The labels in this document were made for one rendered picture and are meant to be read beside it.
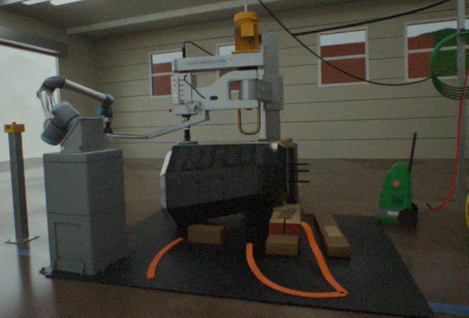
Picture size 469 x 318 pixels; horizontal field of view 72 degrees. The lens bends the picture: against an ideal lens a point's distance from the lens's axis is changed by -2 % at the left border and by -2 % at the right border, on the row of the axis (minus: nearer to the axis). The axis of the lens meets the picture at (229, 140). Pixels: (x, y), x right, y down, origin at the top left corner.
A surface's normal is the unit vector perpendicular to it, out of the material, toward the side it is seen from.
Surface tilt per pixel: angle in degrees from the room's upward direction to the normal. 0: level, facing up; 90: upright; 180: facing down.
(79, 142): 90
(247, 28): 90
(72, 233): 90
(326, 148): 90
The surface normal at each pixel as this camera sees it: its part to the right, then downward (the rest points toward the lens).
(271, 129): 0.25, 0.04
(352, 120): -0.33, 0.06
